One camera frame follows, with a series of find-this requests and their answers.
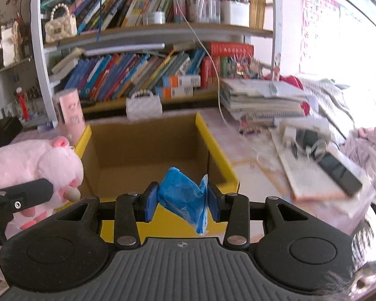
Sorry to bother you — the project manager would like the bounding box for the white woven basket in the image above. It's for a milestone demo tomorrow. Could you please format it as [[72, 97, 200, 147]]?
[[125, 90, 163, 122]]

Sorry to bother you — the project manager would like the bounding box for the white bookshelf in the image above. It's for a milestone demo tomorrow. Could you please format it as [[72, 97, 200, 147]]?
[[30, 0, 283, 126]]

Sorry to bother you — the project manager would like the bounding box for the white charger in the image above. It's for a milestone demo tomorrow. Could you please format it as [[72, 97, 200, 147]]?
[[282, 125, 299, 146]]

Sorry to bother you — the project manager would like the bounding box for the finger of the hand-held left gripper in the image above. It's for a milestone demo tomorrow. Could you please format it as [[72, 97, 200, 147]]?
[[0, 178, 54, 218]]

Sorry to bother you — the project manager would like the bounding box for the cream quilted handbag pearl handle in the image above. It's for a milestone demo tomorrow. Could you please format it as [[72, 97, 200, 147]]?
[[45, 3, 78, 44]]

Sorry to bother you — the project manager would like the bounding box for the blue plastic packet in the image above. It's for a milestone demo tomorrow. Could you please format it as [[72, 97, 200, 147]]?
[[157, 166, 211, 236]]

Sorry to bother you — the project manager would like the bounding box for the orange and white box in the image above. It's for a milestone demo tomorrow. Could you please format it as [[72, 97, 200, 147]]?
[[162, 74, 201, 88], [161, 86, 194, 99]]

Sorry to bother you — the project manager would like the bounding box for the white side shelf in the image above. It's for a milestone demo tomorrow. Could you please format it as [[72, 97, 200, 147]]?
[[0, 55, 33, 124]]

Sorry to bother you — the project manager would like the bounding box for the pink plush pig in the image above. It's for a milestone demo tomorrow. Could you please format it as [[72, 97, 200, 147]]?
[[0, 136, 84, 239]]

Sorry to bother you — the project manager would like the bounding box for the thick red dictionary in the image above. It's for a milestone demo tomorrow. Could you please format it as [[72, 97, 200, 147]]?
[[206, 41, 254, 58]]

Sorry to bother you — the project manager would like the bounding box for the row of leaning books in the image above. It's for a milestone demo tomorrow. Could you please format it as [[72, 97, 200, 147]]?
[[52, 50, 207, 102]]

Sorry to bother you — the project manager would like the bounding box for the black phone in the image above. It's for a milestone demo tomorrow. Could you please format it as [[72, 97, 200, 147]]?
[[318, 150, 363, 197]]

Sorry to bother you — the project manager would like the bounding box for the yellow cardboard box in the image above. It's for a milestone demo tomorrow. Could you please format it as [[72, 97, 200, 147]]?
[[55, 112, 240, 243]]

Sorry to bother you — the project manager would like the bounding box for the red bottle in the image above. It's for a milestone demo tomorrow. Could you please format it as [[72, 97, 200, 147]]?
[[14, 87, 31, 121]]

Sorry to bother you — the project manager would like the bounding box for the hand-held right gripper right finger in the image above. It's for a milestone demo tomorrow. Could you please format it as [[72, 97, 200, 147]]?
[[207, 182, 311, 249]]

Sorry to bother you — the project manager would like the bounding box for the row of tall picture books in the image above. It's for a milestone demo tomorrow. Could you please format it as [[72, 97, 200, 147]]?
[[41, 0, 176, 35]]

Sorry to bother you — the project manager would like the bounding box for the silver round tin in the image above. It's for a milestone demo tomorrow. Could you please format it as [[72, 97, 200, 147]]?
[[142, 11, 166, 25]]

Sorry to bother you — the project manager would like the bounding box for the wall poster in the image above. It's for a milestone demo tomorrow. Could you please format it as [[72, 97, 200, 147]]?
[[299, 0, 343, 76]]

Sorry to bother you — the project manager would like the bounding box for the white pen container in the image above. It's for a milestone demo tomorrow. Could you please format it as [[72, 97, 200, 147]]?
[[220, 0, 250, 27]]

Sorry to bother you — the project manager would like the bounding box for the pink cylindrical container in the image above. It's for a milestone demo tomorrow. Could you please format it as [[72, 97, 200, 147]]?
[[53, 88, 86, 145]]

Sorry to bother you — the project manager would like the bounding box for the stack of notebooks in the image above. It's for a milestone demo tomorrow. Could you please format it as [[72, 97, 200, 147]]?
[[219, 77, 317, 123]]

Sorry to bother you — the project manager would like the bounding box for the open workbook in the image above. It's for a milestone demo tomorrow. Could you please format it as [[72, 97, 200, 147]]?
[[269, 125, 374, 202]]

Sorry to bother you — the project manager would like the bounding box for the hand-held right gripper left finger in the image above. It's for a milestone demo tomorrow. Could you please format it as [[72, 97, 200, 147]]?
[[55, 181, 160, 247]]

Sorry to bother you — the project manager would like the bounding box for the white cable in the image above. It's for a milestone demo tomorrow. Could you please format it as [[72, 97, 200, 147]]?
[[171, 0, 239, 129]]

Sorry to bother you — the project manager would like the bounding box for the black chair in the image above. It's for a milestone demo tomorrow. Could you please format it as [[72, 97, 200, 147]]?
[[0, 117, 23, 155]]

